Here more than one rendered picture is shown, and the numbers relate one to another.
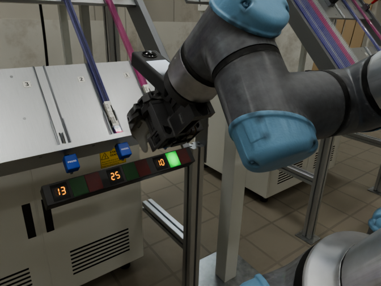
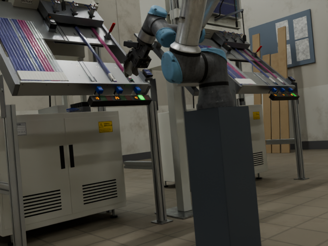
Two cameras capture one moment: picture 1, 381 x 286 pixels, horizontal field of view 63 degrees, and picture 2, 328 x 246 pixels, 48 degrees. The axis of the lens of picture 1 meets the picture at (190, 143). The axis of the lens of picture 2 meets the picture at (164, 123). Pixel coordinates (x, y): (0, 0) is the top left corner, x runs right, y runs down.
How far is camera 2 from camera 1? 1.28 m
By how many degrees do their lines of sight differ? 23
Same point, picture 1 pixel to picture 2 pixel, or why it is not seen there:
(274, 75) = (164, 22)
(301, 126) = (171, 30)
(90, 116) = (103, 78)
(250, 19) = (156, 12)
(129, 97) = (118, 74)
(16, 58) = not seen: outside the picture
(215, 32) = (150, 18)
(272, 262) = not seen: hidden behind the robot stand
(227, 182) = (174, 136)
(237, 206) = (182, 151)
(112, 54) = not seen: hidden behind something
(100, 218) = (99, 167)
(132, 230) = (118, 181)
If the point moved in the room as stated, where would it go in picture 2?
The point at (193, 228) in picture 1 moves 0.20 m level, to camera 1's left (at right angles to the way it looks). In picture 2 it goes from (156, 150) to (118, 153)
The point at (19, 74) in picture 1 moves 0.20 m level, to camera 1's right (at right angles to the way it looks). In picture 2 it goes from (74, 62) to (115, 59)
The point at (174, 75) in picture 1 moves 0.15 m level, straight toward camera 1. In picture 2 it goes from (140, 35) to (142, 25)
